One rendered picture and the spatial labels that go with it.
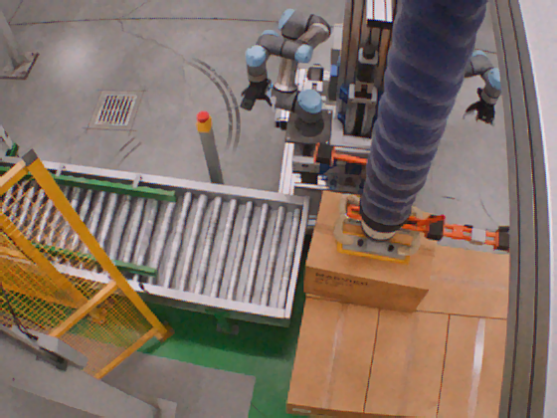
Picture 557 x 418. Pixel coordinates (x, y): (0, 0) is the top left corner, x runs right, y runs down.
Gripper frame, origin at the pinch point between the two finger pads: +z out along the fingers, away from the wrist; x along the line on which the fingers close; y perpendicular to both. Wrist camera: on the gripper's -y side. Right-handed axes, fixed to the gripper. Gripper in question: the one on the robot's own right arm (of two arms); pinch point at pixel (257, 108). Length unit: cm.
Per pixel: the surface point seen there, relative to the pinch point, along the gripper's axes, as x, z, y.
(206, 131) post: 38, 54, 10
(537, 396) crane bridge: -87, -156, -111
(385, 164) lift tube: -60, -28, -20
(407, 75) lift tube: -60, -77, -20
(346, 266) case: -56, 54, -28
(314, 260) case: -42, 54, -31
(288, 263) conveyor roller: -25, 93, -24
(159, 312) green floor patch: 43, 148, -71
